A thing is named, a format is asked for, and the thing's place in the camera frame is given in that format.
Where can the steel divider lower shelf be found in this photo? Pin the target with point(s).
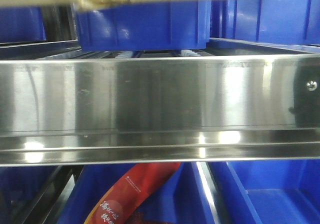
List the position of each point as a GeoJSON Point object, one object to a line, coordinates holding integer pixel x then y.
{"type": "Point", "coordinates": [213, 194]}

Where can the blue bin upper middle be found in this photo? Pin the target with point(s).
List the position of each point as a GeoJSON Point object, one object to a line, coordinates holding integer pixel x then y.
{"type": "Point", "coordinates": [171, 25]}

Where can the blue bin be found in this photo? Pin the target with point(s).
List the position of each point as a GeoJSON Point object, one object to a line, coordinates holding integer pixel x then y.
{"type": "Point", "coordinates": [181, 200]}
{"type": "Point", "coordinates": [270, 191]}
{"type": "Point", "coordinates": [171, 25]}
{"type": "Point", "coordinates": [21, 24]}
{"type": "Point", "coordinates": [290, 22]}
{"type": "Point", "coordinates": [19, 185]}

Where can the blue bin lower middle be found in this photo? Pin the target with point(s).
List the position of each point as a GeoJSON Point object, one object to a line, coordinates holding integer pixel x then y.
{"type": "Point", "coordinates": [181, 200]}

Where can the red snack package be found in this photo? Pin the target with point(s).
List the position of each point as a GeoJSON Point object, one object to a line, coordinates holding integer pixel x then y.
{"type": "Point", "coordinates": [130, 191]}

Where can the blue bin lower right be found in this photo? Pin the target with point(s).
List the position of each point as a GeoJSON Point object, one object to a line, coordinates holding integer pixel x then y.
{"type": "Point", "coordinates": [270, 191]}

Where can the blue bin upper right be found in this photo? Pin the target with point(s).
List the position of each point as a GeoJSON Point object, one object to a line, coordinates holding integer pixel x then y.
{"type": "Point", "coordinates": [290, 22]}

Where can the blue bin upper left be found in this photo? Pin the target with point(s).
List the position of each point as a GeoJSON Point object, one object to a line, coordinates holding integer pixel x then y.
{"type": "Point", "coordinates": [21, 24]}

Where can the blue bin lower left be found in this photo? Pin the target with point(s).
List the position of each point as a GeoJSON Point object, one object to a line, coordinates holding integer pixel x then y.
{"type": "Point", "coordinates": [19, 185]}

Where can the stainless steel shelf rail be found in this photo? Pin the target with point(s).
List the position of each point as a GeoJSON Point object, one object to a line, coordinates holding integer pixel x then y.
{"type": "Point", "coordinates": [214, 108]}

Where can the silver rail screw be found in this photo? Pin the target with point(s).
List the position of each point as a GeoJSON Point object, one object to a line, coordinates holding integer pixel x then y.
{"type": "Point", "coordinates": [311, 85]}

